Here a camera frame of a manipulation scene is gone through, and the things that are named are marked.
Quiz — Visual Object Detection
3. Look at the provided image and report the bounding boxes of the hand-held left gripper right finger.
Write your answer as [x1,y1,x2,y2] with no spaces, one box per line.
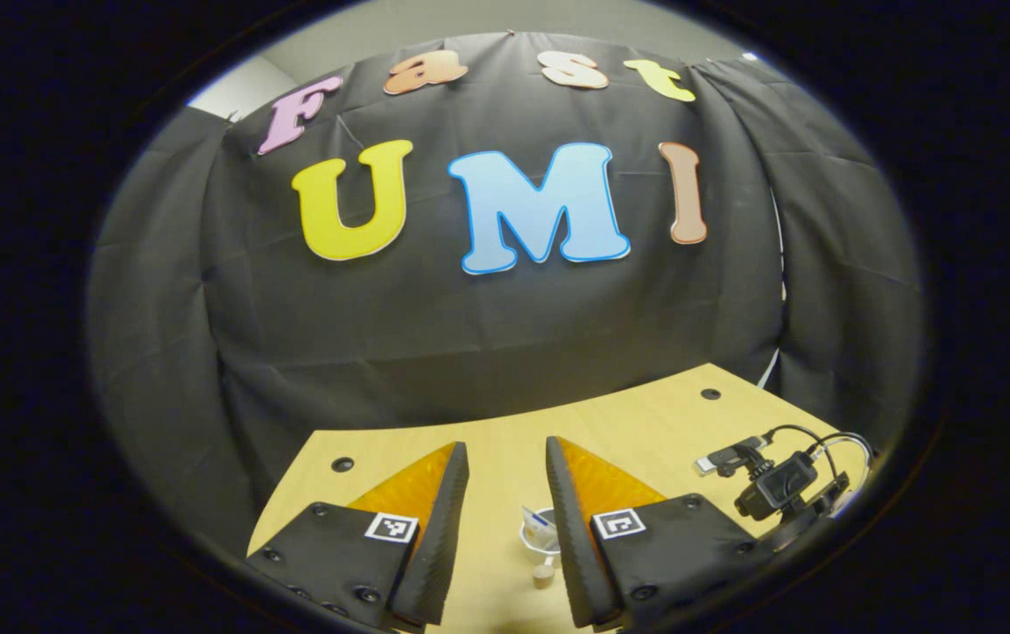
[545,436,774,630]

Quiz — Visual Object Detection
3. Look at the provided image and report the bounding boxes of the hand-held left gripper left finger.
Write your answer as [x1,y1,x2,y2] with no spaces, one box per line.
[247,440,470,630]

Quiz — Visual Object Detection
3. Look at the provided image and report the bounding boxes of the white cup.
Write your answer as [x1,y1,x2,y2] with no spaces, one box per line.
[519,506,563,589]

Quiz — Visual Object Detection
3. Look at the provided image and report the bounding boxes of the wooden desktop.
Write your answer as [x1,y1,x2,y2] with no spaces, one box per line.
[247,363,866,634]

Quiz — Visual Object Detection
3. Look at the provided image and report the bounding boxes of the black backdrop cloth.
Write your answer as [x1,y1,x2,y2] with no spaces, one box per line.
[86,33,924,564]

